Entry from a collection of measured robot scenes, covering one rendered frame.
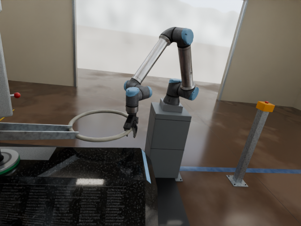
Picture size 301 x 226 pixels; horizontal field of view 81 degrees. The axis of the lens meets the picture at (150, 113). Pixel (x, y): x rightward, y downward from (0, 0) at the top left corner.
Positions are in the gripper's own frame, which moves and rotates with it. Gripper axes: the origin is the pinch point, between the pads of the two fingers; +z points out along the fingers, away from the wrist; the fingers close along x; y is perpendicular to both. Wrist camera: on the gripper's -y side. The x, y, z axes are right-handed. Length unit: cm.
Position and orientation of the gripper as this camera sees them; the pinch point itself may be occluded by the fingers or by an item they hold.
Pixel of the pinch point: (130, 136)
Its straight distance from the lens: 136.3
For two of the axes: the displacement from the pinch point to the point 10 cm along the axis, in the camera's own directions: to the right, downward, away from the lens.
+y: 2.6, -3.8, 8.9
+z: -0.6, 9.1, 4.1
